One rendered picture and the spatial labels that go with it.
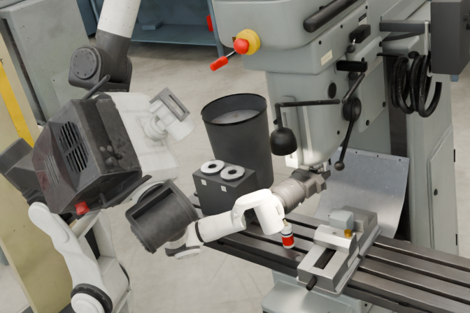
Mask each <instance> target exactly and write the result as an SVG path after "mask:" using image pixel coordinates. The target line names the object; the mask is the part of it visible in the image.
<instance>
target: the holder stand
mask: <svg viewBox="0 0 470 313"><path fill-rule="evenodd" d="M192 177H193V180H194V185H195V188H196V191H197V196H198V199H199V204H200V207H201V211H202V213H203V214H207V215H208V216H213V215H218V214H222V213H225V212H228V211H231V210H232V209H233V207H234V205H235V202H236V201H237V200H238V199H239V198H240V197H242V196H244V195H247V194H251V193H253V192H256V191H259V186H258V182H257V176H256V172H255V170H250V169H248V168H243V167H241V166H236V165H233V164H230V163H225V162H223V161H219V160H215V159H211V160H210V161H208V162H206V163H205V164H204V165H203V166H202V167H201V168H199V169H198V170H196V171H195V172H194V173H193V174H192ZM243 215H244V217H245V222H246V227H247V226H248V225H249V224H250V223H251V222H252V221H253V220H254V219H256V218H257V217H255V218H254V219H252V220H249V219H248V218H247V217H246V216H245V214H244V213H243Z"/></svg>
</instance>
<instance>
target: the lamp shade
mask: <svg viewBox="0 0 470 313"><path fill-rule="evenodd" d="M269 144H270V148H271V153H272V154H274V155H276V156H287V155H289V154H292V153H294V152H296V150H297V139H296V137H295V135H294V133H293V131H292V129H289V128H287V127H283V129H281V130H279V129H278V128H277V129H275V130H273V131H272V132H271V136H270V140H269Z"/></svg>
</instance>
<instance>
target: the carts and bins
mask: <svg viewBox="0 0 470 313"><path fill-rule="evenodd" d="M266 103H267V101H266V99H265V98H264V97H263V96H260V95H259V94H251V93H240V94H231V95H228V96H223V97H221V98H218V99H216V100H214V101H211V102H210V103H208V104H207V105H205V106H204V107H203V109H202V110H201V116H202V118H201V119H202V120H203V121H204V125H205V127H206V132H207V134H208V138H209V141H210V144H211V147H212V150H213V154H214V157H215V160H219V161H223V162H225V163H230V164H233V165H236V166H241V167H243V168H248V169H250V170H255V172H256V176H257V182H258V186H259V190H263V189H269V188H270V187H271V185H272V184H273V181H274V177H273V164H272V156H271V148H270V144H269V140H270V135H269V122H268V115H267V104H266Z"/></svg>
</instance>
